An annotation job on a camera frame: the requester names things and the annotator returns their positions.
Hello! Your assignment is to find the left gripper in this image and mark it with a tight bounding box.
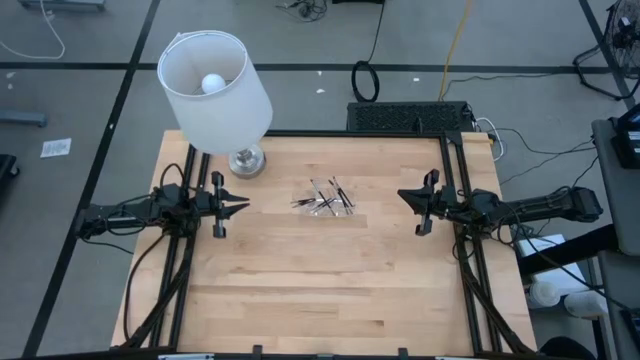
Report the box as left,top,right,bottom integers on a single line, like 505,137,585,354
192,171,250,239

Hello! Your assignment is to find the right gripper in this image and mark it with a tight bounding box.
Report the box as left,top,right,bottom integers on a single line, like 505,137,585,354
397,169,471,236

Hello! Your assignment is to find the clear acrylic three-compartment organizer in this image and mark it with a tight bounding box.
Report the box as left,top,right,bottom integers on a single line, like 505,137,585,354
297,188,357,218

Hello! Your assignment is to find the black perforated computer case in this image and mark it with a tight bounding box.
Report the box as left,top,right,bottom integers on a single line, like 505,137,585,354
346,101,476,134

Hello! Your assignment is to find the white shade silver table lamp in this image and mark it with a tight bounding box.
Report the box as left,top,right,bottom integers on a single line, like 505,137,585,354
156,29,274,180

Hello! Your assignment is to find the white cardboard box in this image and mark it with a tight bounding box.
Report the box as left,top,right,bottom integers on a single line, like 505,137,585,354
517,233,591,297

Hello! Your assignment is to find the white paper roll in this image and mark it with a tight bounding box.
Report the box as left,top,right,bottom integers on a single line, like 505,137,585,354
563,290,610,320
526,279,562,310

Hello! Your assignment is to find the black beam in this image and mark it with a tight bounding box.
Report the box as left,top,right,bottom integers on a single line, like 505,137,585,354
517,223,619,277

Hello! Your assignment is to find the white paper sheet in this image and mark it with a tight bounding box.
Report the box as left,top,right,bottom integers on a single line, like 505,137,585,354
39,137,73,159

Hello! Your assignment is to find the grey side desk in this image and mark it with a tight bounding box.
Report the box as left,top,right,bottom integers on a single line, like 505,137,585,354
592,117,640,360

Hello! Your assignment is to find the black electronic device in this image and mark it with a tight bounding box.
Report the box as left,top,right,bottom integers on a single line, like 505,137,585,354
610,102,640,170

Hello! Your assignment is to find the grey metal bar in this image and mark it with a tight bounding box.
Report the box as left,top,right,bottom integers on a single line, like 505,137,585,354
0,110,49,128

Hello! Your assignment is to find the grey cart base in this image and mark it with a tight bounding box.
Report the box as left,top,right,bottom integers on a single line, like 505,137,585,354
18,0,107,12

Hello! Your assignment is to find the black floor fan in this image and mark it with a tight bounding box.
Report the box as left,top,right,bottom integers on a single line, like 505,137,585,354
573,0,640,101

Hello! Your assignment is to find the black aluminium table frame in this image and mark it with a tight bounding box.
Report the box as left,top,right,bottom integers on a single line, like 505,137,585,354
119,129,539,360

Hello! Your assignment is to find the white cable loop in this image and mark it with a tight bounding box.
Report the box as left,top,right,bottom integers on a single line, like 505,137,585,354
474,116,507,163

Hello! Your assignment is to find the coiled black floor cable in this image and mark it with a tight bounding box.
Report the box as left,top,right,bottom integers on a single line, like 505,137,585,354
350,0,387,104

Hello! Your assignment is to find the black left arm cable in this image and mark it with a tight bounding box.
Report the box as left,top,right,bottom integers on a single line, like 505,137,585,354
123,232,169,347

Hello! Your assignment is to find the yellow cable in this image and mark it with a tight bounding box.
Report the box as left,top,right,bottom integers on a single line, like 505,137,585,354
438,0,475,102

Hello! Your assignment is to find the tangled black cable bundle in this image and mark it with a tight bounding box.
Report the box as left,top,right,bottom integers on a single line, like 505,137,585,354
274,0,330,24

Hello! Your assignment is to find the white floor cable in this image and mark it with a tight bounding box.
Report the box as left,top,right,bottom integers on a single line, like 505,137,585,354
0,0,67,60

